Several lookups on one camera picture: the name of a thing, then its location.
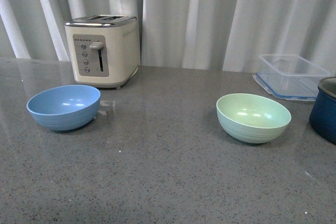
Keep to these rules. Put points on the green plastic bowl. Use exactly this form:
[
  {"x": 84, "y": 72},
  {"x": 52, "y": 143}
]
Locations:
[{"x": 252, "y": 118}]

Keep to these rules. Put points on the blue plastic bowl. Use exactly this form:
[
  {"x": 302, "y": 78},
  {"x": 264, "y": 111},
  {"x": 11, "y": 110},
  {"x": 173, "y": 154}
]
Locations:
[{"x": 65, "y": 108}]

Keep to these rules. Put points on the cream two-slot toaster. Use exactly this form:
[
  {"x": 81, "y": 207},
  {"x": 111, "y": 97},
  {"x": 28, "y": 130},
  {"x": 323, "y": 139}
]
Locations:
[{"x": 104, "y": 49}]

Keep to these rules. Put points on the white pleated curtain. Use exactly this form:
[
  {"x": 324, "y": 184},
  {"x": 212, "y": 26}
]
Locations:
[{"x": 224, "y": 35}]

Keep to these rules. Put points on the clear plastic food container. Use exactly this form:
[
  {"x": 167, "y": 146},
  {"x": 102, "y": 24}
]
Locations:
[{"x": 289, "y": 77}]

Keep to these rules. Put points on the dark blue saucepan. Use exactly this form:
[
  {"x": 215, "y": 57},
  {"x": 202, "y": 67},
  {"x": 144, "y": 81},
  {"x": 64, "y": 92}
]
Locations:
[{"x": 322, "y": 116}]

